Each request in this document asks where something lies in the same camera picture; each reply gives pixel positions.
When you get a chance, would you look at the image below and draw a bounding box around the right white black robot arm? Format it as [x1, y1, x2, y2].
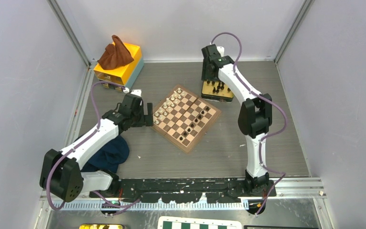
[201, 44, 272, 196]

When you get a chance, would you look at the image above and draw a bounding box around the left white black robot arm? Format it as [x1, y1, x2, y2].
[39, 89, 153, 202]

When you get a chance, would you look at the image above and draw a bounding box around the white chess piece row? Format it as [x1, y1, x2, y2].
[153, 87, 192, 128]

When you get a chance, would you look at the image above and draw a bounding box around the wooden chess board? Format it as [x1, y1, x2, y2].
[152, 84, 221, 154]

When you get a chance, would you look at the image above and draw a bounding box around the black chess piece cluster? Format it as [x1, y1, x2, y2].
[179, 110, 205, 142]

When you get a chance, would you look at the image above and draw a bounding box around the green white chess mat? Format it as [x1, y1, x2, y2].
[157, 216, 244, 229]

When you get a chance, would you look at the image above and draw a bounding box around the gold metal tray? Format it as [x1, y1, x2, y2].
[201, 81, 234, 103]

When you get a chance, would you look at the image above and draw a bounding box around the dark blue cloth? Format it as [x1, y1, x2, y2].
[81, 135, 130, 173]

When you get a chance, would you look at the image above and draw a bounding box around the yellow storage box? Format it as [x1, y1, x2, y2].
[93, 43, 144, 92]

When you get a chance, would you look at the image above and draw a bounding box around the brown cloth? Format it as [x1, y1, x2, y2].
[98, 35, 134, 70]

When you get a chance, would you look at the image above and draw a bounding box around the gold tin at bottom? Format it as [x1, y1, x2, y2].
[79, 224, 126, 229]

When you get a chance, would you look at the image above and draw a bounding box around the black mounting base plate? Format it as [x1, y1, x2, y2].
[99, 177, 274, 204]

